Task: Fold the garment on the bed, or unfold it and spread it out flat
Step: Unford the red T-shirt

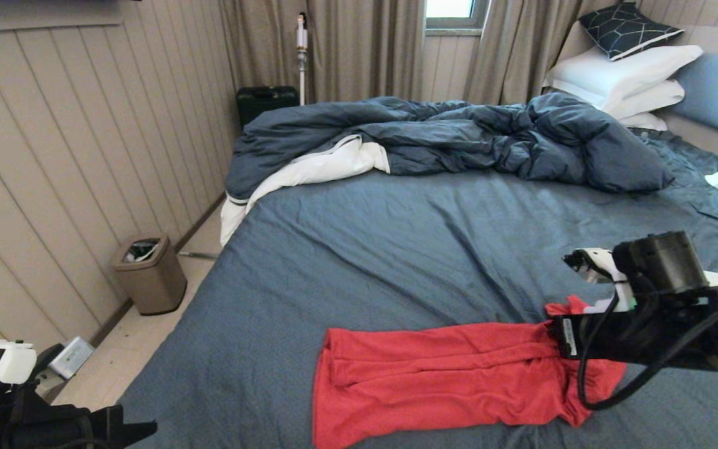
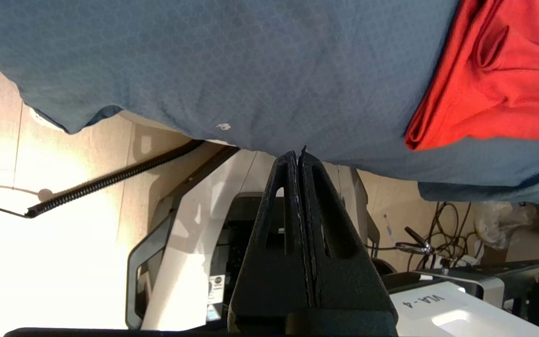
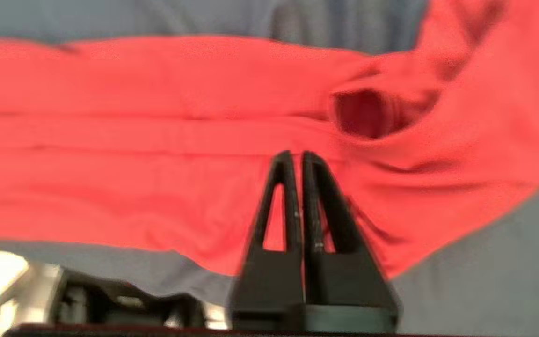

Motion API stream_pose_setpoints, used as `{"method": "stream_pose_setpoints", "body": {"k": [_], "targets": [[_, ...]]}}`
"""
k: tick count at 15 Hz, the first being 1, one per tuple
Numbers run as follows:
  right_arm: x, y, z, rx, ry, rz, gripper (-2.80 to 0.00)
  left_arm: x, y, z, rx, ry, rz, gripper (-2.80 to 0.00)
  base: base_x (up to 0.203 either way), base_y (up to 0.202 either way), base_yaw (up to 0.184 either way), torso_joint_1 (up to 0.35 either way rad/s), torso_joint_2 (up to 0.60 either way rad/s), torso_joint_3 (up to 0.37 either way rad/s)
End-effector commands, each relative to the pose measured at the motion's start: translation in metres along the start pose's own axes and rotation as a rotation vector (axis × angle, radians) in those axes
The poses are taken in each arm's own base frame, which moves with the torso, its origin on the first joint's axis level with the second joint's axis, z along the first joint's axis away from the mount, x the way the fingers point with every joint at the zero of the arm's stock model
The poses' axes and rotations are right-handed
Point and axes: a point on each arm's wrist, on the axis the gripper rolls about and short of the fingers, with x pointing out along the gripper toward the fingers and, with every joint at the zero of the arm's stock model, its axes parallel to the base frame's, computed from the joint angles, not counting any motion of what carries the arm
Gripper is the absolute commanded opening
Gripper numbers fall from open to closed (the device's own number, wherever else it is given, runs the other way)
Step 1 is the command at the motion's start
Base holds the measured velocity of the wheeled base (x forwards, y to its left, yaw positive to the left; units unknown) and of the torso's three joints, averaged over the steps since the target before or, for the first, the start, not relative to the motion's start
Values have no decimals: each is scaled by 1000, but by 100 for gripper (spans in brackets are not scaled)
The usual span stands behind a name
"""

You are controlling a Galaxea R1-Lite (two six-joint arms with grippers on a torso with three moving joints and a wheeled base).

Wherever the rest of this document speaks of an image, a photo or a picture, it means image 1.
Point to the medium white pillow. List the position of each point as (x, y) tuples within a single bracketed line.
[(649, 96)]

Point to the grey framed window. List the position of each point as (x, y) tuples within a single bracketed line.
[(449, 7)]

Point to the dark geometric patterned cushion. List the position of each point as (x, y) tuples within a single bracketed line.
[(624, 31)]

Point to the red printed t-shirt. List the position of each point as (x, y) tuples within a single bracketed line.
[(446, 374)]

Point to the wide beige curtain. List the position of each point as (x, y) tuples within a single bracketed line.
[(359, 50)]

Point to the thin grey metal rod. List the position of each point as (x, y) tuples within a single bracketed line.
[(197, 255)]

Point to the dark blue crumpled duvet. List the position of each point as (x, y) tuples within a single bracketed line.
[(459, 134)]

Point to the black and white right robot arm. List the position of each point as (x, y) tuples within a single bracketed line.
[(670, 262)]

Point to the narrow beige curtain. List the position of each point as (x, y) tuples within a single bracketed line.
[(508, 50)]

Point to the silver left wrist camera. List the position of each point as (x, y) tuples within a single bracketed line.
[(71, 357)]

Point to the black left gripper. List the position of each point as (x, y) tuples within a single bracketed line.
[(41, 430)]

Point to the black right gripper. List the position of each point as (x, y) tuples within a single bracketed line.
[(627, 337)]

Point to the black hard-shell suitcase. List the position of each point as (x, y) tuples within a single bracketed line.
[(265, 103)]

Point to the white stick vacuum cleaner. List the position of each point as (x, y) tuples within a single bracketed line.
[(301, 37)]

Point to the flat white pillow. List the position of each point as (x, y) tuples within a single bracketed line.
[(644, 121)]

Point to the brown square trash bin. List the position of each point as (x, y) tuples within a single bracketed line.
[(150, 284)]

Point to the blue-grey bed sheet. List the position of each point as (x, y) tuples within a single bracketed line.
[(396, 249)]

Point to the large white pillow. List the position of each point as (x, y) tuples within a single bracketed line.
[(621, 72)]

